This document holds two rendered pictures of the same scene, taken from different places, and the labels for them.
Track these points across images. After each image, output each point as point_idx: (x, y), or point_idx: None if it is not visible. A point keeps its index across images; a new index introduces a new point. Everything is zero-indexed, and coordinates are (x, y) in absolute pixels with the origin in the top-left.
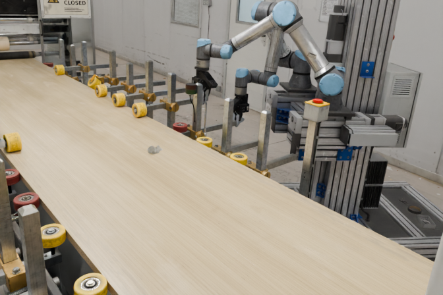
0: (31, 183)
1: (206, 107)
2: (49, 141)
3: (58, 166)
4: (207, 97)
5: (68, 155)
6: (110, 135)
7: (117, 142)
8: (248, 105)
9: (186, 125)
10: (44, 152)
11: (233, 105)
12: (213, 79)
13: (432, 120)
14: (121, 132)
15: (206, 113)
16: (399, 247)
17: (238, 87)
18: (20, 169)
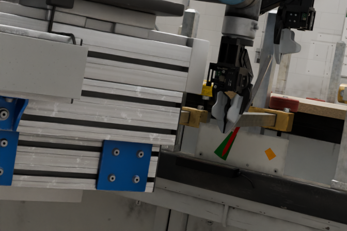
0: (284, 95)
1: (263, 64)
2: None
3: (296, 97)
4: (273, 46)
5: (315, 101)
6: (334, 105)
7: (304, 100)
8: (209, 65)
9: (272, 96)
10: (341, 105)
11: (183, 20)
12: None
13: None
14: (331, 105)
15: (259, 75)
16: None
17: (252, 27)
18: (317, 100)
